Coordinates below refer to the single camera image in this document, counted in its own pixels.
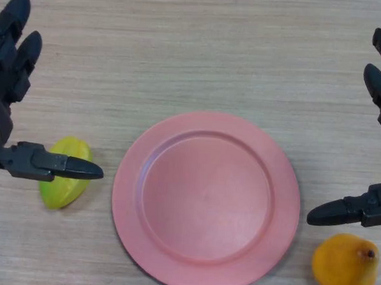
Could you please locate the yellow-green starfruit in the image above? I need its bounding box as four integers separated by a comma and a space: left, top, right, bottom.
38, 134, 94, 212

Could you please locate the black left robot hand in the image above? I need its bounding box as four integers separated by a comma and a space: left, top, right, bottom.
0, 0, 114, 190

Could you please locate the orange pear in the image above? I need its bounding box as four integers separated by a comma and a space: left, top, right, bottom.
310, 231, 381, 285

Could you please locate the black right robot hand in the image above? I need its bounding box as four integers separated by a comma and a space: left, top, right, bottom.
306, 24, 381, 230

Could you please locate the pink round plate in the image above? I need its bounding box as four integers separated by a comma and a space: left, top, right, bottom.
107, 106, 306, 285

